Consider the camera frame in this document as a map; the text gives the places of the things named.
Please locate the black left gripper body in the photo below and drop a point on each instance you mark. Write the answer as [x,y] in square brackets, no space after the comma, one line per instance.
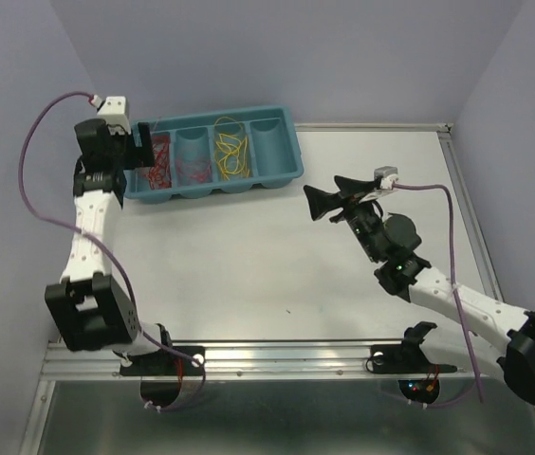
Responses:
[126,154]

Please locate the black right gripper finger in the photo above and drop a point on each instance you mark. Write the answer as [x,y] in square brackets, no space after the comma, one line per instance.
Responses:
[321,202]
[349,187]

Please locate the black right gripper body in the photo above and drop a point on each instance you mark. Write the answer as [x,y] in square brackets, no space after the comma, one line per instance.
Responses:
[360,215]

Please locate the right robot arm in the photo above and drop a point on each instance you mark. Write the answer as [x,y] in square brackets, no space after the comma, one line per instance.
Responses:
[494,339]

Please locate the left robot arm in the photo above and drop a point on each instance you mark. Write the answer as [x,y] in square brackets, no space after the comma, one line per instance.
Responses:
[91,309]

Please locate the teal four-compartment tray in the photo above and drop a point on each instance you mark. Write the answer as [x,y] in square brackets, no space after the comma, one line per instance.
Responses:
[229,150]

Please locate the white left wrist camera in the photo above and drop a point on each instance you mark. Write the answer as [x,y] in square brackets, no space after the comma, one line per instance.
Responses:
[114,110]

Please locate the aluminium front mounting rail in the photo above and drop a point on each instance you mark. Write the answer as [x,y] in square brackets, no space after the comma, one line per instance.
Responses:
[281,359]

